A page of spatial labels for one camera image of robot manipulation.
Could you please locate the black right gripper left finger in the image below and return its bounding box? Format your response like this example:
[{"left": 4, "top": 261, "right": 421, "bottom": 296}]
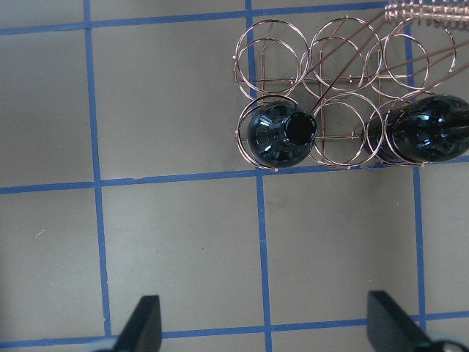
[{"left": 113, "top": 295, "right": 162, "bottom": 352}]

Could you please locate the copper wire wine basket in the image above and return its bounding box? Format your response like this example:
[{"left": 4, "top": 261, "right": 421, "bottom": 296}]
[{"left": 232, "top": 1, "right": 468, "bottom": 171}]

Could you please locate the dark glass wine bottle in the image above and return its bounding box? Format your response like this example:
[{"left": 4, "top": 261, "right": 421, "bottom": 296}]
[
  {"left": 247, "top": 101, "right": 317, "bottom": 169},
  {"left": 366, "top": 95, "right": 468, "bottom": 164}
]

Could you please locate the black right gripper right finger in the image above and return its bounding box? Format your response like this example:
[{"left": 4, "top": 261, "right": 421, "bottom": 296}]
[{"left": 366, "top": 290, "right": 433, "bottom": 352}]

